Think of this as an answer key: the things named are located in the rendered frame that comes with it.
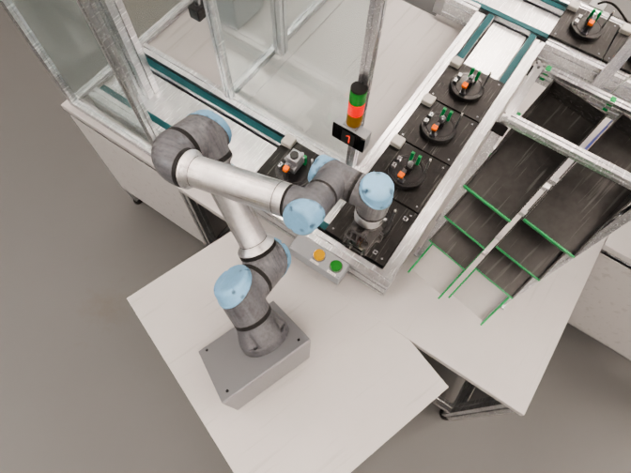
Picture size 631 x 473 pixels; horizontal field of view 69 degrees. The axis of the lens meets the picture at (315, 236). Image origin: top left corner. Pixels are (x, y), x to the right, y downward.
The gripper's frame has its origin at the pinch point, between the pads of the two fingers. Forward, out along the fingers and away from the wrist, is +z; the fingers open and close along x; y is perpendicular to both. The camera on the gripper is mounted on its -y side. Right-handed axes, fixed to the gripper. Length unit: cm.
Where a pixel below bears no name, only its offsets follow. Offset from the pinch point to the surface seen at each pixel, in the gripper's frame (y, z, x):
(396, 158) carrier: -46, 24, -11
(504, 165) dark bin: -20.9, -31.7, 20.4
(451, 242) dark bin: -15.6, 2.7, 20.7
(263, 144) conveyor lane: -26, 32, -59
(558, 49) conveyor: -137, 27, 18
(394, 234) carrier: -20.0, 26.3, 3.9
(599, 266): -67, 51, 77
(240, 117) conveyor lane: -30, 29, -72
